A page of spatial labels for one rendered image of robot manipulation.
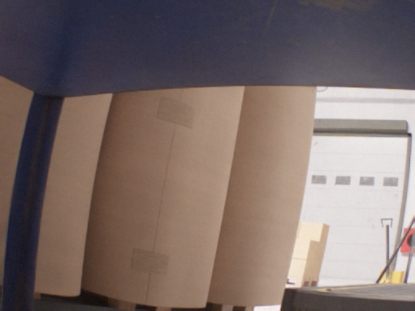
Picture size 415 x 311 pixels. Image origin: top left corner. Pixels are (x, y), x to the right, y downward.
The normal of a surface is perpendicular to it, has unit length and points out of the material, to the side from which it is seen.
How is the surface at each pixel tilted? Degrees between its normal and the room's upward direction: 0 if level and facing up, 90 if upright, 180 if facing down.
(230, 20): 180
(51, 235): 90
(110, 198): 90
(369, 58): 180
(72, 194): 90
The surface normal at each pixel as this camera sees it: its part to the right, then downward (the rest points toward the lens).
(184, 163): 0.78, 0.00
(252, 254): 0.40, -0.12
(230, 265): 0.04, -0.20
